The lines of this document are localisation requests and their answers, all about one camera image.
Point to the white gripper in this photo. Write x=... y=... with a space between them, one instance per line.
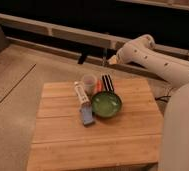
x=114 y=60

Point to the orange pepper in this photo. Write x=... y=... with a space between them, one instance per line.
x=99 y=86

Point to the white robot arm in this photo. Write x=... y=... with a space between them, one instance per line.
x=174 y=149

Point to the green ceramic bowl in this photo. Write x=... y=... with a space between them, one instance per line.
x=106 y=104

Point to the black white striped object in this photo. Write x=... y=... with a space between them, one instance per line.
x=107 y=81

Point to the clear plastic cup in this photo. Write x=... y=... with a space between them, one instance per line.
x=89 y=82

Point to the white tube bottle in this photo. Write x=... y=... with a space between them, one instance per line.
x=82 y=96

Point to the blue sponge block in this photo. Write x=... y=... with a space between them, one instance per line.
x=87 y=115

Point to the wooden board table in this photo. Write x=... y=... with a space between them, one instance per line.
x=62 y=143

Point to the black bracket on rail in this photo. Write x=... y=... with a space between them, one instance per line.
x=82 y=58

